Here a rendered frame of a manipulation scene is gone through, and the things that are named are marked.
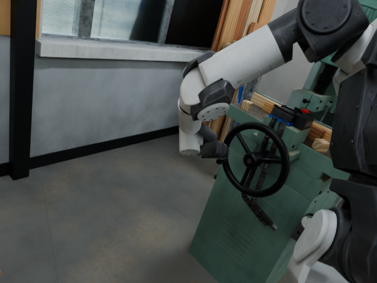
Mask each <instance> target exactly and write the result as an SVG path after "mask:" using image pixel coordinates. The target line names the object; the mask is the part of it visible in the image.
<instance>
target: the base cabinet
mask: <svg viewBox="0 0 377 283"><path fill-rule="evenodd" d="M228 162H229V166H230V168H231V171H232V173H233V174H234V176H235V177H236V179H237V180H238V181H239V182H241V180H242V178H243V175H244V173H245V171H246V168H247V167H246V166H245V165H244V162H243V156H242V155H240V154H239V153H237V152H236V151H235V150H233V149H232V148H230V147H229V156H228ZM261 171H262V168H260V167H259V166H258V168H257V170H256V172H255V175H254V178H253V180H252V182H251V185H250V187H249V188H250V189H254V190H255V187H256V183H257V181H258V178H259V176H260V173H261ZM276 181H277V178H276V177H274V176H273V175H271V174H270V173H267V175H266V178H265V180H264V183H263V185H262V188H261V190H264V189H267V188H269V187H271V186H272V185H273V184H274V183H275V182H276ZM337 196H338V194H336V193H335V192H333V191H330V190H329V189H328V190H326V191H325V192H323V193H322V194H321V195H319V196H318V197H317V198H315V199H314V200H313V201H311V200H309V199H307V198H306V197H304V196H303V195H301V194H300V193H298V192H297V191H295V190H294V189H292V188H291V187H289V186H288V185H286V184H284V185H283V186H282V188H281V189H280V190H278V191H277V192H276V193H274V194H273V195H270V196H268V197H263V198H257V204H258V205H259V206H260V207H261V208H262V210H263V211H264V212H265V213H266V214H267V216H268V217H269V218H270V219H271V220H272V221H273V222H274V224H275V225H276V226H277V227H278V228H277V229H276V230H275V231H273V230H272V229H271V228H270V226H269V225H267V226H265V227H264V226H263V224H262V223H261V222H260V221H259V219H258V218H257V217H256V216H255V214H254V213H253V212H252V210H251V209H250V208H249V207H248V205H247V204H246V203H245V202H244V200H243V199H242V196H241V192H240V191H239V190H238V189H236V188H235V187H234V186H233V185H232V183H231V182H230V181H229V179H228V177H227V176H226V174H225V171H224V169H223V165H222V164H221V166H220V169H219V172H218V174H217V177H216V179H215V182H214V185H213V188H212V190H211V193H210V195H209V198H208V201H207V203H206V206H205V209H204V211H203V214H202V217H201V219H200V222H199V225H198V227H197V230H196V232H195V235H194V238H193V240H192V243H191V245H190V248H189V250H188V252H189V253H190V254H191V255H192V256H193V257H194V258H195V259H196V260H197V261H198V262H199V263H200V264H201V265H202V266H203V267H204V268H205V269H206V270H207V271H208V272H209V273H210V274H211V275H212V276H213V277H214V278H215V279H216V280H217V281H218V282H219V283H277V282H278V281H279V280H280V279H281V278H282V277H283V276H284V275H285V274H286V273H287V265H288V263H289V261H290V259H291V257H292V255H293V251H294V248H295V245H296V243H297V241H295V240H294V239H293V238H291V237H290V236H291V234H292V232H293V230H294V229H295V227H296V225H297V223H298V222H299V221H300V220H301V218H302V217H303V216H304V215H306V214H308V213H312V214H315V213H316V212H317V211H319V210H321V209H324V210H326V209H329V208H331V206H332V205H333V203H334V201H335V200H336V198H337Z"/></svg>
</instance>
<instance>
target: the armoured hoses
mask: <svg viewBox="0 0 377 283"><path fill-rule="evenodd" d="M276 122H277V118H276V117H274V116H271V118H270V121H269V124H268V126H269V127H271V128H272V129H273V128H274V125H275V124H276ZM286 125H287V123H286V122H283V121H280V123H279V125H278V129H277V133H278V135H279V136H280V137H282V134H283V130H284V129H285V127H286ZM269 138H270V137H269V136H268V135H267V134H264V136H263V139H262V141H261V144H260V146H259V149H258V152H259V153H263V152H264V150H265V147H266V145H267V143H268V141H269ZM276 149H277V146H276V144H275V142H273V143H272V145H271V148H270V150H269V152H268V155H267V157H266V158H269V159H273V157H274V154H275V151H276ZM270 165H271V163H264V165H263V168H262V171H261V173H260V176H259V178H258V181H257V183H256V187H255V190H261V188H262V185H263V183H264V180H265V178H266V175H267V173H268V170H269V167H270ZM257 168H258V167H255V168H252V169H251V170H250V172H249V175H248V177H247V179H246V182H245V184H244V186H246V187H248V188H249V187H250V185H251V182H252V180H253V178H254V175H255V172H256V170H257ZM241 196H242V199H243V200H244V202H245V203H246V204H247V205H248V207H249V208H250V209H251V210H252V212H253V213H254V214H255V216H256V217H257V218H258V219H259V221H260V222H261V223H262V224H263V226H264V227H265V226H267V225H269V226H270V228H271V229H272V230H273V231H275V230H276V229H277V228H278V227H277V226H276V225H275V224H274V222H273V221H272V220H271V219H270V218H269V217H268V216H267V214H266V213H265V212H264V211H263V210H262V208H261V207H260V206H259V205H258V204H257V197H251V200H250V199H249V198H248V196H247V195H246V194H244V193H241Z"/></svg>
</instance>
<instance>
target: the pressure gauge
mask: <svg viewBox="0 0 377 283"><path fill-rule="evenodd" d="M313 215H314V214H312V213H308V214H306V215H304V216H303V217H302V218H301V225H302V227H303V228H304V229H305V228H306V226H307V224H308V223H309V222H310V220H311V218H312V217H313Z"/></svg>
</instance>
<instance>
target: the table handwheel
mask: <svg viewBox="0 0 377 283"><path fill-rule="evenodd" d="M247 129H255V130H259V131H262V132H263V133H265V134H267V135H268V136H269V137H270V138H271V139H272V140H273V142H275V144H276V146H277V148H278V150H279V152H280V155H281V159H269V158H266V157H267V155H268V152H269V151H268V150H265V151H264V152H263V153H259V152H256V151H253V152H251V151H250V150H249V148H248V146H247V145H246V143H245V141H244V140H243V138H242V136H241V134H240V132H241V131H243V130H247ZM235 136H237V137H238V139H239V141H240V143H241V144H242V146H243V148H244V150H245V152H246V154H245V155H244V157H243V162H244V165H245V166H246V167H247V168H246V171H245V173H244V175H243V178H242V180H241V182H239V181H238V180H237V179H236V177H235V176H234V174H233V173H232V171H231V168H230V166H229V162H228V161H226V162H225V163H222V165H223V169H224V171H225V174H226V176H227V177H228V179H229V181H230V182H231V183H232V185H233V186H234V187H235V188H236V189H238V190H239V191H240V192H242V193H244V194H246V195H248V196H251V197H257V198H263V197H268V196H270V195H273V194H274V193H276V192H277V191H278V190H280V189H281V188H282V186H283V185H284V183H285V182H286V180H287V177H288V174H289V168H290V161H289V154H288V150H287V147H286V145H285V143H284V141H283V140H282V138H281V137H280V136H279V135H278V133H277V132H275V131H274V130H273V129H272V128H271V127H269V126H267V125H265V124H262V123H259V122H244V123H241V124H239V125H237V126H235V127H234V128H233V129H232V130H231V131H230V132H229V133H228V134H227V136H226V137H225V139H224V142H223V143H224V144H225V145H226V146H227V147H229V145H230V143H231V141H232V139H233V138H234V137H235ZM226 157H227V158H228V156H226ZM261 163H279V164H282V166H281V172H280V175H279V178H278V179H277V181H276V182H275V183H274V184H273V185H272V186H271V187H269V188H267V189H264V190H254V189H250V188H248V187H246V186H244V183H245V181H246V179H247V177H248V175H249V172H250V170H251V169H252V168H255V167H258V166H260V165H261Z"/></svg>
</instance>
